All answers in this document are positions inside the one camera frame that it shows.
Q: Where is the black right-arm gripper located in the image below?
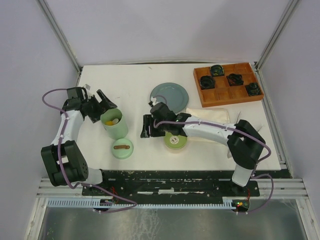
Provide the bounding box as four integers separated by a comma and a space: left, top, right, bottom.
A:
140, 114, 168, 138

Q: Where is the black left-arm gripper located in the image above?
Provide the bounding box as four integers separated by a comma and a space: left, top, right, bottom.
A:
83, 90, 118, 123

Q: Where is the mint green cup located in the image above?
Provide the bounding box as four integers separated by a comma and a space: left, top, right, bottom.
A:
100, 108, 129, 140

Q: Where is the rice ball with seaweed band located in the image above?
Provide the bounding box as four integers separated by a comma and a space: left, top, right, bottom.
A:
112, 118, 120, 125

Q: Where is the lime green round lid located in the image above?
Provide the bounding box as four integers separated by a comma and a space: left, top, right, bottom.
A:
163, 132, 188, 143

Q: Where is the mint lid with brown handle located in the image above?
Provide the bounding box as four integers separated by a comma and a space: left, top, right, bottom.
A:
111, 138, 134, 160

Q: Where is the beige steel lunch bowl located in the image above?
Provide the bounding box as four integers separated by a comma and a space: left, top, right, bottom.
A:
164, 141, 187, 154

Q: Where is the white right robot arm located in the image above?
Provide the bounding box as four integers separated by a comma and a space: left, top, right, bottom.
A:
140, 102, 271, 196

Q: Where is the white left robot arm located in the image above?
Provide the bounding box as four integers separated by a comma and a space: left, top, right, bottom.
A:
40, 87, 118, 195

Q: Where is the blue-grey ceramic plate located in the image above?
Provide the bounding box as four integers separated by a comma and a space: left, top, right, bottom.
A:
150, 82, 189, 113

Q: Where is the white folded cloth napkin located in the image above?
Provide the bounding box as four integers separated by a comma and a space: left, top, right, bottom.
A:
184, 107, 233, 146

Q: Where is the dark rolled item left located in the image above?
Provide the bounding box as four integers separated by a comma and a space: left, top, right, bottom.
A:
199, 75, 216, 90

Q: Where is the dark rolled item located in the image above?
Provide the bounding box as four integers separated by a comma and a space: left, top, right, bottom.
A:
209, 64, 225, 77
226, 73, 244, 87
199, 75, 216, 90
245, 82, 261, 97

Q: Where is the wooden compartment tray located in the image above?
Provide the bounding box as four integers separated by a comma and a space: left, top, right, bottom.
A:
193, 62, 264, 108

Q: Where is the dark rolled item far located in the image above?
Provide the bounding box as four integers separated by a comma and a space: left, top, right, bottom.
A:
209, 64, 225, 77

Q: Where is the dark rolled item middle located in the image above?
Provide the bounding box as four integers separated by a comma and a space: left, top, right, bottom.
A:
226, 73, 244, 87

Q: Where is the dark rolled item right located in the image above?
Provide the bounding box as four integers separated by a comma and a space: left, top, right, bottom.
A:
245, 82, 261, 97

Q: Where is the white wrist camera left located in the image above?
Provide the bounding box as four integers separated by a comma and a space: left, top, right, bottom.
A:
81, 84, 95, 99

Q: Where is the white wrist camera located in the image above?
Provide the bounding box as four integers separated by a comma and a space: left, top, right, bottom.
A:
81, 84, 95, 99
148, 97, 159, 107

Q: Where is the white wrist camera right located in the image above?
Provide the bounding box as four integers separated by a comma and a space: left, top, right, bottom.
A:
148, 97, 159, 107

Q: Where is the aluminium frame post left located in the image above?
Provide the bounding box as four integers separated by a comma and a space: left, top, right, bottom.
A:
36, 0, 82, 73

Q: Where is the aluminium frame post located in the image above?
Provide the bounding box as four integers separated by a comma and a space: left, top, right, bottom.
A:
254, 0, 301, 71
36, 0, 82, 73

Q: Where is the white cable duct strip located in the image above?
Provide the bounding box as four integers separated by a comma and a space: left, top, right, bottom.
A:
46, 197, 235, 210

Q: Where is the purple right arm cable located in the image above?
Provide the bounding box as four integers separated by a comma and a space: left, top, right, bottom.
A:
152, 95, 274, 216

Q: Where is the aluminium frame post right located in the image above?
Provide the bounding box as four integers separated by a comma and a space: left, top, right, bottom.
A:
254, 0, 301, 71

